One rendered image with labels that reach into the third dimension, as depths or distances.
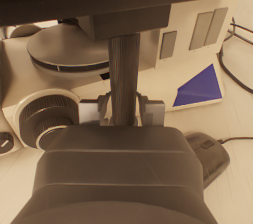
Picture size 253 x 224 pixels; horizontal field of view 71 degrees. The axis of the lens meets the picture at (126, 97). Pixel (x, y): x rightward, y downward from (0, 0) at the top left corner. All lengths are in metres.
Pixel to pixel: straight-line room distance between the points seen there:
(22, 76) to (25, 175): 0.12
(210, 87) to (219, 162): 0.12
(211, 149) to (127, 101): 0.12
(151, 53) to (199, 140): 0.13
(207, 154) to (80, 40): 0.23
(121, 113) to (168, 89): 0.11
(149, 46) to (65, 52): 0.11
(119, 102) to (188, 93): 0.14
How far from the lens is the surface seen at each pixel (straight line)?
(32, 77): 0.26
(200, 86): 0.29
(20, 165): 0.26
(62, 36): 0.31
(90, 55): 0.24
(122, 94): 0.15
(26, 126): 0.20
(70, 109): 0.19
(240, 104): 0.35
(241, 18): 0.72
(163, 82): 0.26
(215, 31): 0.30
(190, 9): 0.25
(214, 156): 0.23
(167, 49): 0.24
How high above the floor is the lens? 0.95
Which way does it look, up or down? 42 degrees down
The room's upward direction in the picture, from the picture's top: 1 degrees clockwise
